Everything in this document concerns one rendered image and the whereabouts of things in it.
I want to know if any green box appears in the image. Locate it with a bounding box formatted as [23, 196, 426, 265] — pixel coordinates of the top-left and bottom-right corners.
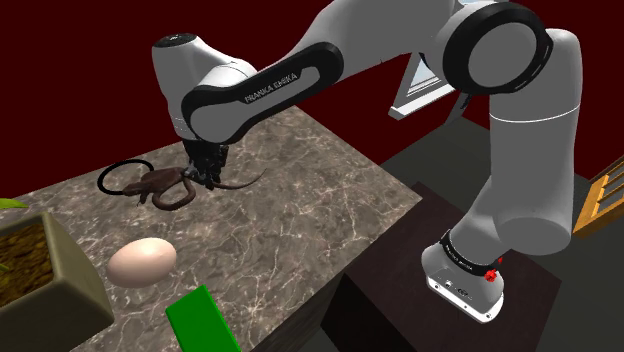
[165, 284, 243, 352]

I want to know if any beige egg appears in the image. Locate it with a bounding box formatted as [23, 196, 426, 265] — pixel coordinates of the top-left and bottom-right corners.
[107, 237, 178, 289]

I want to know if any brown lizard figure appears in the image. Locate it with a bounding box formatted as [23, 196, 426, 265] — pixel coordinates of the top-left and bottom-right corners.
[121, 165, 268, 212]

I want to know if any black ring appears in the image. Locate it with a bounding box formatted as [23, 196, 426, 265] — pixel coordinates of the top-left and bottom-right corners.
[96, 159, 156, 197]

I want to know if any wooden chair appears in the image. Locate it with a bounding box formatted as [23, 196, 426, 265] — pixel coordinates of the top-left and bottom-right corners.
[572, 154, 624, 241]

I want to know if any white window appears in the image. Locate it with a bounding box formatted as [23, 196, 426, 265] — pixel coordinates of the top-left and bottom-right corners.
[387, 50, 472, 122]

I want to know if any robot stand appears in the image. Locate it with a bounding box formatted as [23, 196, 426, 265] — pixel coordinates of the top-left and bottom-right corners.
[319, 181, 563, 352]

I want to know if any olive square plant pot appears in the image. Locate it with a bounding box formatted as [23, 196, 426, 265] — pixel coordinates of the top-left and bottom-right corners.
[0, 197, 116, 352]

